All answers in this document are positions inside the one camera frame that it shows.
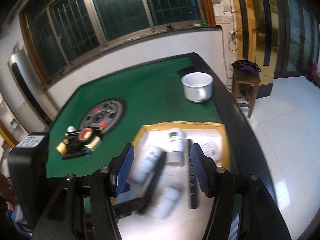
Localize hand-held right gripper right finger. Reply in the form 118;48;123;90
190;143;292;240

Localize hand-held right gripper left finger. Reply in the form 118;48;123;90
31;143;135;240

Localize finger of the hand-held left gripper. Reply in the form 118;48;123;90
112;197;148;222

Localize black marker white lettering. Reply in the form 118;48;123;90
187;139;198;209

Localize white power adapter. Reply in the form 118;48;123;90
200;140;222;164

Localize white bottle grey print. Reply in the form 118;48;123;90
131;145;163;184

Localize thick black marker pen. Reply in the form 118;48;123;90
137;151;167;214

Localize white bottle green label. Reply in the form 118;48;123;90
166;128;187;167

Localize yellowish plug adapter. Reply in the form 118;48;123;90
85;137;102;152

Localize small white pill bottle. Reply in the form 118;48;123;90
151;186;182;219

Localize black pen gold tip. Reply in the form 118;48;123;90
65;126;104;137

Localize black tape roll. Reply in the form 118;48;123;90
76;127;99;145

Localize yellow cardboard tray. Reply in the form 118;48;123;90
110;121;229;240

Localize colourful cloth heap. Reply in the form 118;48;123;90
0;175;32;238

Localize round table control panel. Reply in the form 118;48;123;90
79;97;127;136

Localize white enamel cup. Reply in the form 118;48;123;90
181;72;213;103

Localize standing air conditioner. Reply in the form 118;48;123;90
7;49;54;128

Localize wooden stool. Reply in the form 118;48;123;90
231;67;262;118

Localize dark cloth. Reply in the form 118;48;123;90
232;60;262;76

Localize colourful clothes pile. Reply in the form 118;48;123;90
309;61;320;88

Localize glass double door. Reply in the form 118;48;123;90
274;0;320;79

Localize wooden framed window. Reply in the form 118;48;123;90
19;0;217;89

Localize black wall cables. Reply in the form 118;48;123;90
229;26;240;52

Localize golden wall panel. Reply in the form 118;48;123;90
234;0;279;99

